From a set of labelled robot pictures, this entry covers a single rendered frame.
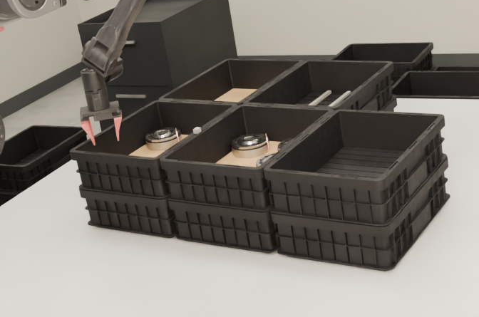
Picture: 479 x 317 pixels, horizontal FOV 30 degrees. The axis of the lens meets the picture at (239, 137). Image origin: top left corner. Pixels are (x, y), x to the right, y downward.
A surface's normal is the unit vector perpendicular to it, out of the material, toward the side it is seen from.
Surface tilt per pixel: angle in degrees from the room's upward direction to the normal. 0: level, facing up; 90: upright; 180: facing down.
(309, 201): 90
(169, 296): 0
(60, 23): 90
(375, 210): 90
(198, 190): 90
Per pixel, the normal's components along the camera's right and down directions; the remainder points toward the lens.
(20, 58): 0.88, 0.04
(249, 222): -0.52, 0.38
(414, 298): -0.15, -0.92
